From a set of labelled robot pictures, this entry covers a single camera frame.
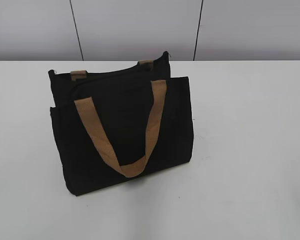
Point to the black tote bag tan handles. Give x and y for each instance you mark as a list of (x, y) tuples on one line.
[(112, 127)]

